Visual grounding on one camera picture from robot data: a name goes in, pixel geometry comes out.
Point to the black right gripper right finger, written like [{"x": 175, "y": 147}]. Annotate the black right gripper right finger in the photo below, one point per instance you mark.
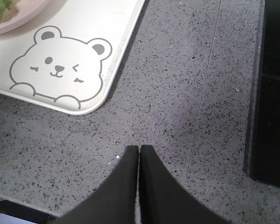
[{"x": 163, "y": 200}]

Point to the cream bear serving tray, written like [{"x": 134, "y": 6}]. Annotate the cream bear serving tray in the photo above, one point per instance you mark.
[{"x": 66, "y": 58}]

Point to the pink round plate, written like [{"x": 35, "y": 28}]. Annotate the pink round plate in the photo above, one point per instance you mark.
[{"x": 21, "y": 12}]

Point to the black glass cooktop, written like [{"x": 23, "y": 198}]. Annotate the black glass cooktop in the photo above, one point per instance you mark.
[{"x": 262, "y": 145}]

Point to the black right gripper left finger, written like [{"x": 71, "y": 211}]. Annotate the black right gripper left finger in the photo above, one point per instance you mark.
[{"x": 114, "y": 201}]

